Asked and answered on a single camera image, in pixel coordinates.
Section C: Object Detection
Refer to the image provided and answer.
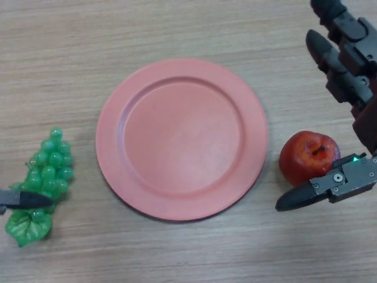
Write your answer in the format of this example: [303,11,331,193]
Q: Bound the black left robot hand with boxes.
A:
[0,188,53,216]

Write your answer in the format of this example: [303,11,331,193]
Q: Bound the pink round plate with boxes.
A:
[95,57,269,222]

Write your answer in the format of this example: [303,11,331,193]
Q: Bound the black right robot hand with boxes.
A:
[275,0,377,212]

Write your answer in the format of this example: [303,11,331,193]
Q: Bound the green plastic grape bunch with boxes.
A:
[5,126,74,248]

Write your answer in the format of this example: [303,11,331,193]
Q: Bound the red apple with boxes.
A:
[279,130,342,187]

